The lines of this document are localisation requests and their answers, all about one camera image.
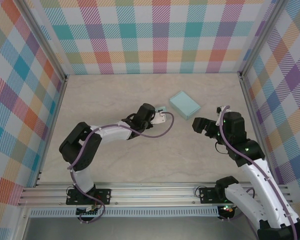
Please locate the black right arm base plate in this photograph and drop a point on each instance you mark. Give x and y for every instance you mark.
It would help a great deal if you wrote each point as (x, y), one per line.
(207, 195)

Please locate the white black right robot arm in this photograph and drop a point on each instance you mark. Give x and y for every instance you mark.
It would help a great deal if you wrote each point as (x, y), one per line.
(258, 180)

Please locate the aluminium frame post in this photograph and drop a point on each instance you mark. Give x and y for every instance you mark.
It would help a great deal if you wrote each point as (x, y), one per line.
(48, 42)
(261, 37)

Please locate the aluminium side rail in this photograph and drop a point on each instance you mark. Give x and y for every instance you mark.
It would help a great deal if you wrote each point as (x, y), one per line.
(250, 100)
(59, 100)

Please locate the small circuit board with light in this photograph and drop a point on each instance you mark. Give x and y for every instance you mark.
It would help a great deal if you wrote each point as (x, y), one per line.
(227, 210)

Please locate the small black circuit board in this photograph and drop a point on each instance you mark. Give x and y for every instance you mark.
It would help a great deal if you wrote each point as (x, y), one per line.
(87, 212)

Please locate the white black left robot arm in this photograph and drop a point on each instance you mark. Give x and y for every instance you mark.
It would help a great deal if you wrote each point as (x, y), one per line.
(112, 131)

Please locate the aluminium mounting rail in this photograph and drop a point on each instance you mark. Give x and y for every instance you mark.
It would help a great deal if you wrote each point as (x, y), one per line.
(152, 193)

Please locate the grey metal panel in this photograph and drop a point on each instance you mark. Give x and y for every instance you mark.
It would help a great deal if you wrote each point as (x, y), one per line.
(152, 230)

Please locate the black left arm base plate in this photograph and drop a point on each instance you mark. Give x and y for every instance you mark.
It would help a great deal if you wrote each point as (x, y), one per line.
(105, 195)

